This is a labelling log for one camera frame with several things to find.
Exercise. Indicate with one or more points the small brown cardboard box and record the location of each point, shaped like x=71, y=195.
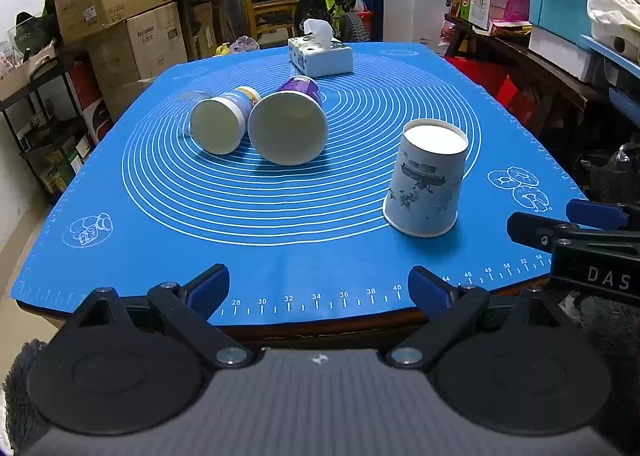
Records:
x=204, y=30

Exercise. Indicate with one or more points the black plastic bag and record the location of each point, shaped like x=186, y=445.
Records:
x=615, y=170

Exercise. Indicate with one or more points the purple paper cup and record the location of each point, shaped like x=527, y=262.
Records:
x=287, y=125

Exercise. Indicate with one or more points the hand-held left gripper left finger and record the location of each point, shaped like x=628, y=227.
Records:
x=209, y=287

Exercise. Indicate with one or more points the dark wooden side table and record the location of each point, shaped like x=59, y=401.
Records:
x=565, y=90

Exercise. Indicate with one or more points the white blue printed paper cup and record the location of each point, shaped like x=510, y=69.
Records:
x=427, y=180

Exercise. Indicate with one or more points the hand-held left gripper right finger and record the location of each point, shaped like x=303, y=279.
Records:
x=429, y=292

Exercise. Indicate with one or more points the cream white cloth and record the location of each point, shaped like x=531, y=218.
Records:
x=615, y=15

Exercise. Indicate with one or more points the black metal shelf rack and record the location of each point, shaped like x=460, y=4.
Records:
x=45, y=135

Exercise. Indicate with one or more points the green white carton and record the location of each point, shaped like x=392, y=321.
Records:
x=477, y=3

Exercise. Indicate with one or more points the small blue yellow paper cup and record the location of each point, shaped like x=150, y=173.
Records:
x=220, y=123

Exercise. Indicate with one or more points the grey fuzzy garment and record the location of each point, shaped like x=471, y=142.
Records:
x=607, y=336

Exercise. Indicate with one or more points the large closed cardboard box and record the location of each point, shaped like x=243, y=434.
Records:
x=145, y=50

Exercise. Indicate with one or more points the blue silicone baking mat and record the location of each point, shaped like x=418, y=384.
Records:
x=310, y=216

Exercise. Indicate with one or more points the white flat box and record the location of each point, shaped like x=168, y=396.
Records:
x=560, y=53

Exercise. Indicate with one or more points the white blue tissue box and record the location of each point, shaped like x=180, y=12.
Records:
x=322, y=58

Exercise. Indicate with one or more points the red gift box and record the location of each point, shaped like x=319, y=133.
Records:
x=500, y=85

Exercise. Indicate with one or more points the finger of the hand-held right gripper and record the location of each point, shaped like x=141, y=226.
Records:
x=592, y=213
x=532, y=230

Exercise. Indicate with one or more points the clear plastic cup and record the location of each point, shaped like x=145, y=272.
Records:
x=189, y=98

